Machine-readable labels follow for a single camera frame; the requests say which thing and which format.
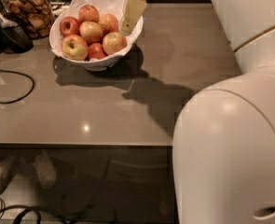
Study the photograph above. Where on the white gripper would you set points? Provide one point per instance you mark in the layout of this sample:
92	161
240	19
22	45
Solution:
132	10

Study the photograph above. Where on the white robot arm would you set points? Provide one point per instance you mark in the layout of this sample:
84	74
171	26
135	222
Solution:
223	146

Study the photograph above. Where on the white paper bowl liner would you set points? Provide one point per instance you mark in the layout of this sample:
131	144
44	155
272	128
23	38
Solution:
112	5

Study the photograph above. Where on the white bowl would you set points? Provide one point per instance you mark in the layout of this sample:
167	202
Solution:
96	64

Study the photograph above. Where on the right rear red apple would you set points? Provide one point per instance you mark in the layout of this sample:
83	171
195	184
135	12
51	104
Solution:
109	23

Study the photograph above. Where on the top red-yellow apple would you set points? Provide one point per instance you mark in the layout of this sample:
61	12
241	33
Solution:
88	13

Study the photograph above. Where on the centre pale red apple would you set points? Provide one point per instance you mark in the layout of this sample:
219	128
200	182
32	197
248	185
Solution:
91	32

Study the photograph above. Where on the small front red apple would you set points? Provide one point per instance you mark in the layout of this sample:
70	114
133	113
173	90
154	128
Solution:
96	51

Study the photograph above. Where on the dark red apple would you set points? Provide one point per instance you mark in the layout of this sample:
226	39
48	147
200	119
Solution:
69	26

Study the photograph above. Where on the front left yellow-red apple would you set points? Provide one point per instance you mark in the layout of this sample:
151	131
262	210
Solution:
74	47

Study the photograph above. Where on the glass jar of chips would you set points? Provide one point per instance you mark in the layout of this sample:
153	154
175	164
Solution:
36	15

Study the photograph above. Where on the black round appliance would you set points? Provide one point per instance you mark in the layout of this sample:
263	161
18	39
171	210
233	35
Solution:
14	36

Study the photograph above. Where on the white shoe right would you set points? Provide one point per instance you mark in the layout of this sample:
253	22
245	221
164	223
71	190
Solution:
45	170

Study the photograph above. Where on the white shoe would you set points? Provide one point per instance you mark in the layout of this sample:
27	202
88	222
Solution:
45	170
5	173

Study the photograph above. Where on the white shoe left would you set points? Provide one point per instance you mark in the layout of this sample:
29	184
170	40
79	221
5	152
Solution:
5	173

